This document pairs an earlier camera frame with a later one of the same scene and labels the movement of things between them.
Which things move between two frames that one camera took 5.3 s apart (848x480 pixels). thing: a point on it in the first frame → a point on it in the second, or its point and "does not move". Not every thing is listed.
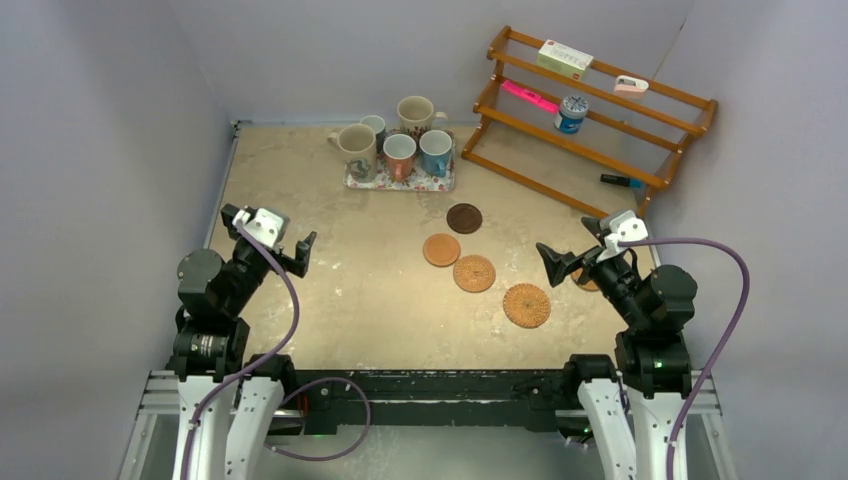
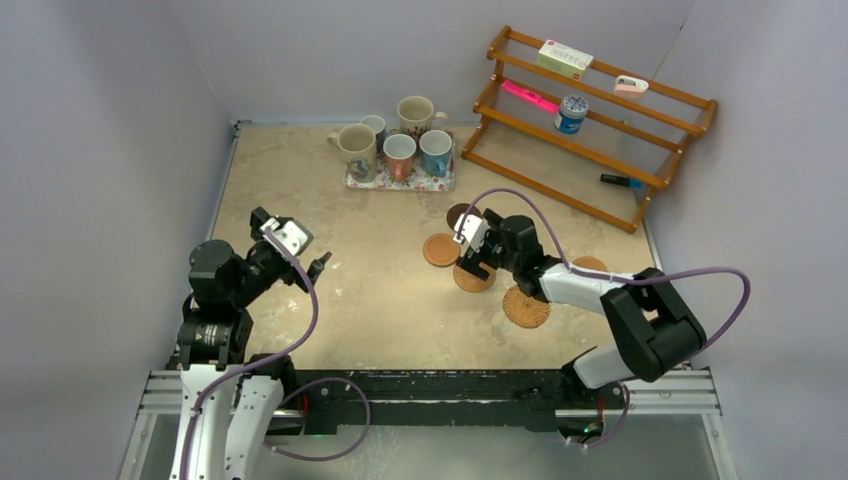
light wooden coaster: x=441 y=250 does not move
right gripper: x=560 y=264 → x=494 y=231
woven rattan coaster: x=526 y=305 does not move
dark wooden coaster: x=464 y=218 does not move
